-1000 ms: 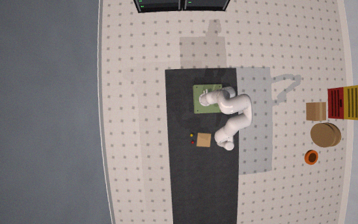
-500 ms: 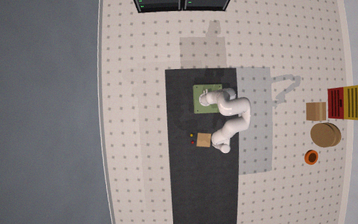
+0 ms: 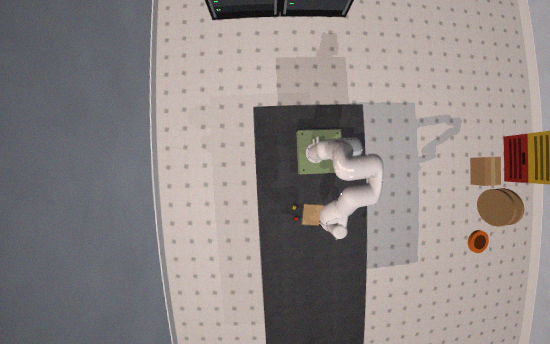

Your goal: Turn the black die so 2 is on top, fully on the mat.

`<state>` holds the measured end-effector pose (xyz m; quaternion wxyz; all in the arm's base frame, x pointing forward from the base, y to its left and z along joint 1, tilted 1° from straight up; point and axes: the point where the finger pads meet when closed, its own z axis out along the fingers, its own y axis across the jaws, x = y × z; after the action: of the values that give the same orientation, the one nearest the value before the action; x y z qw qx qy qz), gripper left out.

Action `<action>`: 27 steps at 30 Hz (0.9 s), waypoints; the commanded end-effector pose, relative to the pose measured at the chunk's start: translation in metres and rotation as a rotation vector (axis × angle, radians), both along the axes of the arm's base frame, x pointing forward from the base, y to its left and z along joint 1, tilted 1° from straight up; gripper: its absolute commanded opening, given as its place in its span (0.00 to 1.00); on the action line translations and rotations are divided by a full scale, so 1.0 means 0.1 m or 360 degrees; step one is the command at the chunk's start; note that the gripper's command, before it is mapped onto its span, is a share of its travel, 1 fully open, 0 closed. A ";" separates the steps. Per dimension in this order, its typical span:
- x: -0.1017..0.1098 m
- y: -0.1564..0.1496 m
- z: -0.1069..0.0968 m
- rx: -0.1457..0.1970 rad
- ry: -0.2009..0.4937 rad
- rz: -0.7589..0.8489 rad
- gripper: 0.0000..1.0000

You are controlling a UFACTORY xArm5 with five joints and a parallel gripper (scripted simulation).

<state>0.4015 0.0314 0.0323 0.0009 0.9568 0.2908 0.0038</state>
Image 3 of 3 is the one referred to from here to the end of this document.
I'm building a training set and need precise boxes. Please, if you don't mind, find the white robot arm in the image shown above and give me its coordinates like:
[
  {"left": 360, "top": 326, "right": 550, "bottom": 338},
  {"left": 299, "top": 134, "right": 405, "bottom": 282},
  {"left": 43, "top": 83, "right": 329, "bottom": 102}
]
[{"left": 306, "top": 137, "right": 384, "bottom": 240}]

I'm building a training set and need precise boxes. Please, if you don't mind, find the tan flat mat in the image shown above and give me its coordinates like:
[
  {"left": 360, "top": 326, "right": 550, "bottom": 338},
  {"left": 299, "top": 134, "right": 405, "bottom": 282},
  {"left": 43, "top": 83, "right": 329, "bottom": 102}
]
[{"left": 302, "top": 204, "right": 325, "bottom": 226}]

